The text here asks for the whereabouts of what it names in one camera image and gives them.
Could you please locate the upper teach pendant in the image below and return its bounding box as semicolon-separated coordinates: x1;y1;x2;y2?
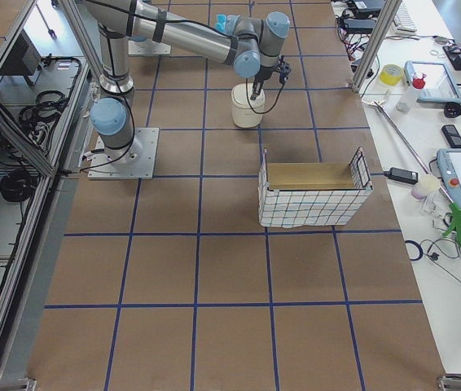
404;60;461;103

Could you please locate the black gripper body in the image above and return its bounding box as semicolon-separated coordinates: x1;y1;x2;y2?
252;64;278;93

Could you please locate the white paper cup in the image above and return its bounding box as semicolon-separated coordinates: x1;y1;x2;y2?
411;174;441;200

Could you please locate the blue teddy bear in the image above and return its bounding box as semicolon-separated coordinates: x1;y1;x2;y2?
214;14;227;33

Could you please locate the black power adapter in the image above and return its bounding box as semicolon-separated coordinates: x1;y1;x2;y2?
384;167;419;185

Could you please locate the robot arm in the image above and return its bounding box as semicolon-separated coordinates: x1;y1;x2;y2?
86;1;291;169
126;1;168;43

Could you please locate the green plastic clamp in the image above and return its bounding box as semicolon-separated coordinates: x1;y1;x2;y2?
442;202;461;247

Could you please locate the yellow tape roll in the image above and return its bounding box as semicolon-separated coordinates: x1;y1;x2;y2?
379;64;403;86

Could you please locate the blue tape ring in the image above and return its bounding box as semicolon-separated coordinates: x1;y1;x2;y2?
404;239;423;261

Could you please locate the red capped bottle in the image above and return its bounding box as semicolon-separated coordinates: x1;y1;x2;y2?
396;73;426;113

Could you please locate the long metal rod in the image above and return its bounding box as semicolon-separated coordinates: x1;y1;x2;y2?
362;100;459;209

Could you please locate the checkered cloth wooden box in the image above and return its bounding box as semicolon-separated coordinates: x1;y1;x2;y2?
258;148;373;228

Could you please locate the black remote control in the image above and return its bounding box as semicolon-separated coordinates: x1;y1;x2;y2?
441;125;461;149

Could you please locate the aluminium frame post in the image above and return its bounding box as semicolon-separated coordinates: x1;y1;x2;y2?
350;0;402;93

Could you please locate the white trash can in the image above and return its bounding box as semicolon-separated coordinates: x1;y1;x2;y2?
231;83;266;128

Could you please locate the grey control box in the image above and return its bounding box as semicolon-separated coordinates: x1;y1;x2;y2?
0;29;42;86

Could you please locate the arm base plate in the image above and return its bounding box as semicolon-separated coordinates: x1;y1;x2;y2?
87;128;159;180
129;38;171;57

